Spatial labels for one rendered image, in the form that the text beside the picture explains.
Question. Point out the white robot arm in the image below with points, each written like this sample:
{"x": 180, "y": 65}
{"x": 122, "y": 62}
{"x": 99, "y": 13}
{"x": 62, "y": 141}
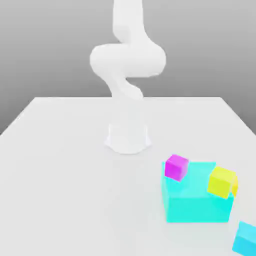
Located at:
{"x": 128, "y": 60}

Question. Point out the small magenta cube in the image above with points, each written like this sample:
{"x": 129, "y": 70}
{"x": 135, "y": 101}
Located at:
{"x": 175, "y": 169}

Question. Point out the small yellow cube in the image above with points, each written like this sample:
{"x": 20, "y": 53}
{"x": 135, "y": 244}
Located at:
{"x": 220, "y": 183}

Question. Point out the small light blue cube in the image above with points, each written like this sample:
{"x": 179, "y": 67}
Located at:
{"x": 246, "y": 240}

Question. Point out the large cyan box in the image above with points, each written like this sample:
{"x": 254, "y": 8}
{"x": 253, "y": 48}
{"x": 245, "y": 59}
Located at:
{"x": 198, "y": 208}

